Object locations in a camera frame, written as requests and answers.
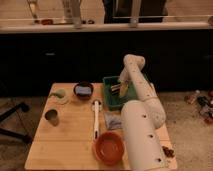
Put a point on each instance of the red grape bunch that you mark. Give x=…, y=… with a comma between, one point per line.
x=168, y=152

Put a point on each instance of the green pear toy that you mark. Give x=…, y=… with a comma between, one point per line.
x=58, y=94

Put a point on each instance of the black office chair base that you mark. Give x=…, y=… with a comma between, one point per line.
x=11, y=124

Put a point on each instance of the blue grey cloth packet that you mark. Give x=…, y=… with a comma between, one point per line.
x=112, y=121

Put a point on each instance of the white handled brush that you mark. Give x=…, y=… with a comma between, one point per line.
x=96, y=107

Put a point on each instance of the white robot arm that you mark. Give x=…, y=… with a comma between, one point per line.
x=141, y=118

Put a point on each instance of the dark brown bowl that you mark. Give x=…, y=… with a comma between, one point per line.
x=84, y=84

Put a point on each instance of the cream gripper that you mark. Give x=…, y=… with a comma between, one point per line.
x=123, y=89

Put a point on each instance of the metal cup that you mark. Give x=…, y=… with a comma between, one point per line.
x=52, y=117

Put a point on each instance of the orange plastic bowl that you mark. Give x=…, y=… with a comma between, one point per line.
x=108, y=148

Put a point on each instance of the green plastic tray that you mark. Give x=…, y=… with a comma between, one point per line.
x=112, y=99

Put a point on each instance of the blue sponge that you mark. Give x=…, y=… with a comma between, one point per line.
x=83, y=90

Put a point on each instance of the wooden block eraser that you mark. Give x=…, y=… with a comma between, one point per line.
x=115, y=88

